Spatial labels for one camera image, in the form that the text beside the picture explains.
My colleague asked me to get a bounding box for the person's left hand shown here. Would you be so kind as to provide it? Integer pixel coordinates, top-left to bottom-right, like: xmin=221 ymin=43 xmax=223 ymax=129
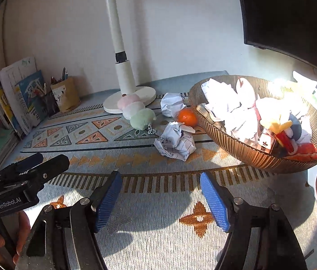
xmin=0 ymin=210 xmax=31 ymax=265

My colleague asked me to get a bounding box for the orange mandarin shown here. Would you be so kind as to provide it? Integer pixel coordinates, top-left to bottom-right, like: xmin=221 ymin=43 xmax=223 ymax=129
xmin=177 ymin=107 xmax=199 ymax=127

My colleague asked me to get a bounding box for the row of books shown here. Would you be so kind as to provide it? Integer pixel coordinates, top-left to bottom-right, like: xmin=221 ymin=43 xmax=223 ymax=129
xmin=0 ymin=56 xmax=48 ymax=140

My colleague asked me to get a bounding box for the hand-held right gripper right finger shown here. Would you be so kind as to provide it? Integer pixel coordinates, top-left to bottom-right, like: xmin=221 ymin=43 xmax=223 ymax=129
xmin=200 ymin=170 xmax=308 ymax=270

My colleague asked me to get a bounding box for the white desk lamp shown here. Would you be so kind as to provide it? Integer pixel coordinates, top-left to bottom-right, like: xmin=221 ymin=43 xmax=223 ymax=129
xmin=103 ymin=0 xmax=157 ymax=114

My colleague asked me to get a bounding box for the crumpled printed paper ball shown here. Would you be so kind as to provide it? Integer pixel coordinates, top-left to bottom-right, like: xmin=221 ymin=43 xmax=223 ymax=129
xmin=154 ymin=121 xmax=197 ymax=161

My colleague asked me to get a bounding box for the dark pen cup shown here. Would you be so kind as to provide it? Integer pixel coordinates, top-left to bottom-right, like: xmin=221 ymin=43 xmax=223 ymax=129
xmin=36 ymin=86 xmax=60 ymax=117

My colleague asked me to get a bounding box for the small brown printed box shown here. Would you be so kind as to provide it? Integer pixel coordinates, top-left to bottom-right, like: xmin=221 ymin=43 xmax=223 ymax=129
xmin=259 ymin=133 xmax=278 ymax=155

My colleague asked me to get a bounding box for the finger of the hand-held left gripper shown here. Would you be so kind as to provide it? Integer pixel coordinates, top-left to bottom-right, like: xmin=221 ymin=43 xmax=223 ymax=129
xmin=25 ymin=154 xmax=70 ymax=186
xmin=0 ymin=153 xmax=44 ymax=180

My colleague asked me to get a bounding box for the brown paper pen holder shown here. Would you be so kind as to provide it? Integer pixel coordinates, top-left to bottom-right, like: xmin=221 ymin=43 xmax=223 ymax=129
xmin=50 ymin=76 xmax=81 ymax=113

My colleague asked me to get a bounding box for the white pink plush toy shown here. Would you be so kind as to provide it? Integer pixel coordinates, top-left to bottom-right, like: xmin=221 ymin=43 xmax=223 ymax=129
xmin=235 ymin=78 xmax=260 ymax=109

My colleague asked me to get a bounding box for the green white tissue box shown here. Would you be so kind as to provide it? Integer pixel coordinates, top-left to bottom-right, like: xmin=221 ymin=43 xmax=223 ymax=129
xmin=292 ymin=70 xmax=317 ymax=96

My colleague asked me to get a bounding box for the black monitor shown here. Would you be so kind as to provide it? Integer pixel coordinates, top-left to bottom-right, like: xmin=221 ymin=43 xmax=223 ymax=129
xmin=234 ymin=0 xmax=317 ymax=62

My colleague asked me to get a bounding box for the red snack packet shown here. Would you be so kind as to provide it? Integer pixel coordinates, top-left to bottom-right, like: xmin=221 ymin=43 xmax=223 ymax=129
xmin=296 ymin=143 xmax=317 ymax=161

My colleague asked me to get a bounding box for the bunch of pens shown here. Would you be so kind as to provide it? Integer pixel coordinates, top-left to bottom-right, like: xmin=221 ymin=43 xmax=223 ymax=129
xmin=50 ymin=67 xmax=69 ymax=85

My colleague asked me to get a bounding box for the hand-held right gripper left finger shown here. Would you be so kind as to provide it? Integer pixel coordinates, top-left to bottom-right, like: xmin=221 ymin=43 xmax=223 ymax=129
xmin=15 ymin=170 xmax=123 ymax=270

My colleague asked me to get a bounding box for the amber ribbed glass bowl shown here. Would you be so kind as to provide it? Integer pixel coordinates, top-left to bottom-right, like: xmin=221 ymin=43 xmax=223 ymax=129
xmin=189 ymin=74 xmax=317 ymax=174

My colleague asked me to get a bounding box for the patterned woven table mat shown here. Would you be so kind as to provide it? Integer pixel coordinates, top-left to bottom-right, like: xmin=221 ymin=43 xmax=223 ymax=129
xmin=0 ymin=70 xmax=317 ymax=270

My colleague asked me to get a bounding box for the pastel plush dango toy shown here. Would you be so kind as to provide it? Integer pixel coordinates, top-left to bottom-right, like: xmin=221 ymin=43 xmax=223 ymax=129
xmin=117 ymin=94 xmax=157 ymax=136

